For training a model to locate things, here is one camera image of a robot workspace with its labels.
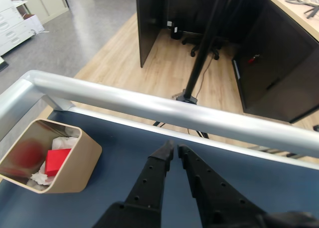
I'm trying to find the white cardboard box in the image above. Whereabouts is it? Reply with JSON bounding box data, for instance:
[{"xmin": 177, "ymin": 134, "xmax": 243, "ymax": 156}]
[{"xmin": 22, "ymin": 13, "xmax": 45, "ymax": 36}]

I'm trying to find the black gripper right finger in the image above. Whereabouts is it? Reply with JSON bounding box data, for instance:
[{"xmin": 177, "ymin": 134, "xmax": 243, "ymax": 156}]
[{"xmin": 176, "ymin": 144, "xmax": 269, "ymax": 228}]

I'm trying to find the black office chair base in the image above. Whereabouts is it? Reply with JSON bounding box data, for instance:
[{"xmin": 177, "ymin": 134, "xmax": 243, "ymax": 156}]
[{"xmin": 181, "ymin": 36, "xmax": 224, "ymax": 60}]

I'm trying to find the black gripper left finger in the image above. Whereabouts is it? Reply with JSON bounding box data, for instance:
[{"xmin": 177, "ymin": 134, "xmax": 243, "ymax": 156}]
[{"xmin": 93, "ymin": 139, "xmax": 175, "ymax": 228}]

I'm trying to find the black waste bin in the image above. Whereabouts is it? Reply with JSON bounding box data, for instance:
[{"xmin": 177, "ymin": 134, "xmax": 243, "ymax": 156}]
[{"xmin": 170, "ymin": 20, "xmax": 184, "ymax": 41}]

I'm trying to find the beige metal cabinet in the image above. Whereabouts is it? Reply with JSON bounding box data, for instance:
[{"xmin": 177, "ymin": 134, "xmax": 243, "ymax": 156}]
[{"xmin": 23, "ymin": 0, "xmax": 69, "ymax": 26}]

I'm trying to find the dark blue mat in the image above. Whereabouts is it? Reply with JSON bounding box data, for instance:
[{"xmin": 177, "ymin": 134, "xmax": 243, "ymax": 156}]
[{"xmin": 0, "ymin": 111, "xmax": 319, "ymax": 228}]

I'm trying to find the dark office desk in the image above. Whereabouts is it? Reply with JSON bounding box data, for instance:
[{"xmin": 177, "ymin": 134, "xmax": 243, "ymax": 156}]
[{"xmin": 136, "ymin": 0, "xmax": 319, "ymax": 124}]

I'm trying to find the white crumpled paper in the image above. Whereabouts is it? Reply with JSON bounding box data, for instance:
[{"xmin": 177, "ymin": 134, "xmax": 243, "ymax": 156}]
[{"xmin": 29, "ymin": 135, "xmax": 78, "ymax": 187}]

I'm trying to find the white drawer cabinet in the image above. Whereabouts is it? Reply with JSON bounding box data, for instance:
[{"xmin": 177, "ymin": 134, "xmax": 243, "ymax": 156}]
[{"xmin": 0, "ymin": 0, "xmax": 33, "ymax": 57}]

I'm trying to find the black tripod stand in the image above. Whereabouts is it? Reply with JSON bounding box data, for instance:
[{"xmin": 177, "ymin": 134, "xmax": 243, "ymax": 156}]
[{"xmin": 152, "ymin": 0, "xmax": 252, "ymax": 139}]

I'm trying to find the silver metal cart frame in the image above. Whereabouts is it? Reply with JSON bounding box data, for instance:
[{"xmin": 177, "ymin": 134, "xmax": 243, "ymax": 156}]
[{"xmin": 0, "ymin": 70, "xmax": 319, "ymax": 170}]

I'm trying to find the red cube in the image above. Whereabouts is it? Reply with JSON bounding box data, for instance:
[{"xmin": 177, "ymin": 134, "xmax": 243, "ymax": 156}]
[{"xmin": 44, "ymin": 148, "xmax": 72, "ymax": 177}]

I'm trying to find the beige rounded box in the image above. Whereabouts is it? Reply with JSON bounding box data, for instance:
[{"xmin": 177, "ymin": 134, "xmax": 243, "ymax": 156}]
[{"xmin": 0, "ymin": 118, "xmax": 103, "ymax": 194}]

